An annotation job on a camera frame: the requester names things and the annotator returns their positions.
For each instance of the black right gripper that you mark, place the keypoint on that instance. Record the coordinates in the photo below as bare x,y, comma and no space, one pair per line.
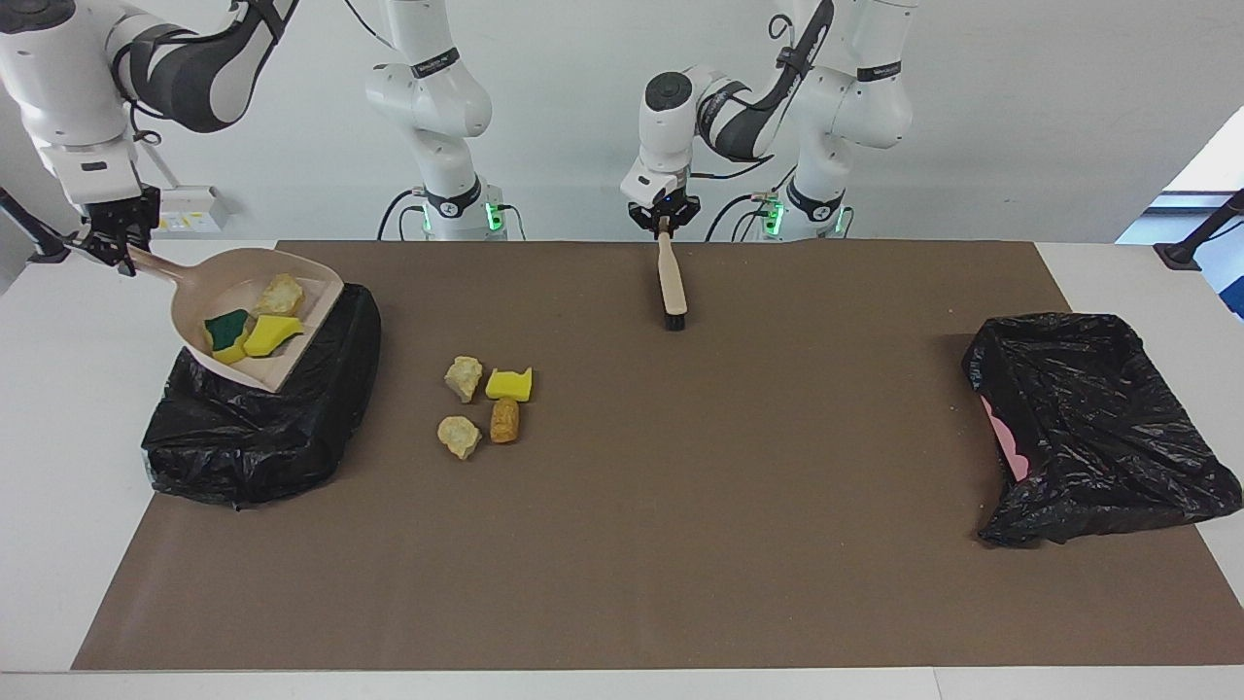
121,216

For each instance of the white wall power outlet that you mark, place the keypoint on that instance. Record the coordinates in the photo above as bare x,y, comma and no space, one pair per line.
185,207

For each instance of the pink bin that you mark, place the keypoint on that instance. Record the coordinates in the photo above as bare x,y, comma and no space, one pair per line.
1011,452

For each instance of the yellow sponge wedge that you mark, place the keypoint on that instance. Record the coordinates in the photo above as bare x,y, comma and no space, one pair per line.
274,335

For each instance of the notched yellow sponge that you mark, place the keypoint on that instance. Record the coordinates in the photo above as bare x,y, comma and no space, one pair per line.
507,386

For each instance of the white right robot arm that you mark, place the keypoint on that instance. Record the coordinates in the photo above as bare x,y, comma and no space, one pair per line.
58,87

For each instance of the yellow and green sponge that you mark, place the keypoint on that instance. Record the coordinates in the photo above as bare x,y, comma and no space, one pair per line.
225,335

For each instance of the brown sponge chunk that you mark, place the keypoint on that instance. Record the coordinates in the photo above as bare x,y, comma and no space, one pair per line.
503,421

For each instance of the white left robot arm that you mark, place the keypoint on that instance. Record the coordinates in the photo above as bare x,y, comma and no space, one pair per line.
836,87

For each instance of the black clamp stand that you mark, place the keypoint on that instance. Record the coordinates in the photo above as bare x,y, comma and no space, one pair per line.
1191,243
44,248

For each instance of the black bag lined bin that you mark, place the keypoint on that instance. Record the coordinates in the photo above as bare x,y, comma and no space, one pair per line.
262,437

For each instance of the black trash bag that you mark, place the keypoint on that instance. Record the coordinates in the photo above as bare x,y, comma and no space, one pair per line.
1098,418

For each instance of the beige plastic dustpan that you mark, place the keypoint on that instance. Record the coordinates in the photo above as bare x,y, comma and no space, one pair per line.
204,292

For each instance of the brown table mat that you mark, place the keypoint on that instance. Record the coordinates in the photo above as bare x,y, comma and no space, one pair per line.
680,535

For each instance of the beige sponge chunk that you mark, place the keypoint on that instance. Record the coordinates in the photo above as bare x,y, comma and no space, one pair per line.
464,378
458,437
282,295

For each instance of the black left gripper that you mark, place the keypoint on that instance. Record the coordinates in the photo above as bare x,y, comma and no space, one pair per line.
664,209

